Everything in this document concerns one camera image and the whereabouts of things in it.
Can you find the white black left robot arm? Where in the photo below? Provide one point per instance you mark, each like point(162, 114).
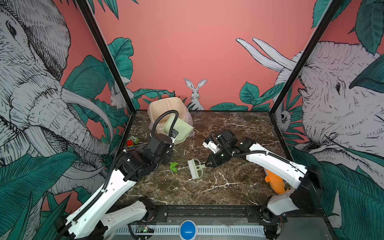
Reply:
point(92, 221)

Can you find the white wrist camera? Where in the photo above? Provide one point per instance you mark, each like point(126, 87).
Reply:
point(211, 146)
point(173, 135)

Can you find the blue round button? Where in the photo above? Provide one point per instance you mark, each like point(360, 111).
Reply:
point(188, 230)

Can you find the light green plastic dustpan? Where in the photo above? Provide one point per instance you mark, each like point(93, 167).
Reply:
point(181, 126)

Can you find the colourful toy block frog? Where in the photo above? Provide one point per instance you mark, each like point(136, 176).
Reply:
point(132, 142)

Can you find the white slotted cable duct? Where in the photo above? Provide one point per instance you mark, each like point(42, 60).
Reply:
point(173, 230)

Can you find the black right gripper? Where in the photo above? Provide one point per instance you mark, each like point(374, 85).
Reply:
point(212, 156)

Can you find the orange plush fish toy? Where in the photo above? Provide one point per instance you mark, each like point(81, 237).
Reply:
point(276, 183)

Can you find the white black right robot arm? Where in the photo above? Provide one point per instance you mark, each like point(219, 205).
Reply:
point(307, 185)

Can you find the cream plastic trash bin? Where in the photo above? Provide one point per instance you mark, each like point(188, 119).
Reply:
point(174, 101)

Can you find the light green hand brush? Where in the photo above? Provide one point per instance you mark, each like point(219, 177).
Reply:
point(196, 168)

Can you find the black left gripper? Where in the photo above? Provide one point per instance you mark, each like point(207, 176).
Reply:
point(169, 157)

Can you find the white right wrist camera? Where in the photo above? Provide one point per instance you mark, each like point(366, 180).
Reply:
point(211, 146)

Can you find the green paper scrap far left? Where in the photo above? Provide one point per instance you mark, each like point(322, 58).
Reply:
point(173, 167)

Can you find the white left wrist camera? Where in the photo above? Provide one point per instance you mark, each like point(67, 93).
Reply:
point(173, 135)

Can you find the clear plastic bin liner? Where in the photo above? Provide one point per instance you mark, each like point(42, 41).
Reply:
point(155, 111)

